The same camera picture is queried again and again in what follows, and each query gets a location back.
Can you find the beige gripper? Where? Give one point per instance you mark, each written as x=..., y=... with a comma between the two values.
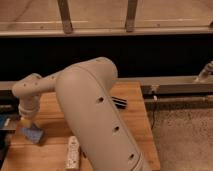
x=27, y=114

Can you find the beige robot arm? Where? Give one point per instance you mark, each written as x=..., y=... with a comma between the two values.
x=83, y=94

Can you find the white plastic bottle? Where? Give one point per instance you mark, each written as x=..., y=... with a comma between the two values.
x=73, y=155

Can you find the black eraser block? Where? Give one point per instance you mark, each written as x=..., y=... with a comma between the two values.
x=120, y=103

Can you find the metal frame post left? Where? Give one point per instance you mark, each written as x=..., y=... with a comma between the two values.
x=65, y=16

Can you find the metal frame post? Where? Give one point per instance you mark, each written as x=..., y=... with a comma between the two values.
x=131, y=14
x=65, y=16

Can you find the metal frame post right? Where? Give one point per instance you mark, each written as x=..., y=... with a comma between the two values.
x=131, y=14

